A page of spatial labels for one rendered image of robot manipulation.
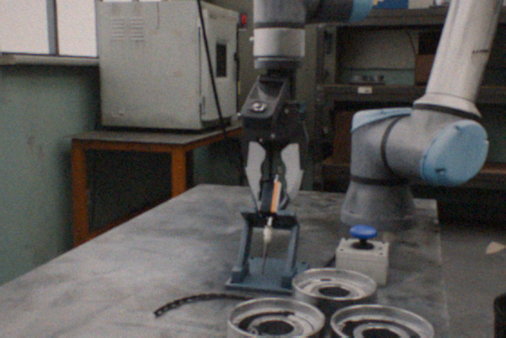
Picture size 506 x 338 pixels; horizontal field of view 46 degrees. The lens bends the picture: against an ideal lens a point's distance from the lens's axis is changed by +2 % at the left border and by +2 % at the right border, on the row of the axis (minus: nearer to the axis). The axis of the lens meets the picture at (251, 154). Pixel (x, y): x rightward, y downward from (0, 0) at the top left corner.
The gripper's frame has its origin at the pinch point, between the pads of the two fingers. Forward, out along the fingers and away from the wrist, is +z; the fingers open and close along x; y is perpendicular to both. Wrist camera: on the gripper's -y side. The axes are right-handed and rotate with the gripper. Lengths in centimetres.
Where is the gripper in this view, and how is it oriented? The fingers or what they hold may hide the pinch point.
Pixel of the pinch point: (273, 194)
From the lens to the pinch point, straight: 88.1
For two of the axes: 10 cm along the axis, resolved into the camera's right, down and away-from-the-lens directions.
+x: -9.7, -0.4, 2.5
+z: -0.1, 9.9, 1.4
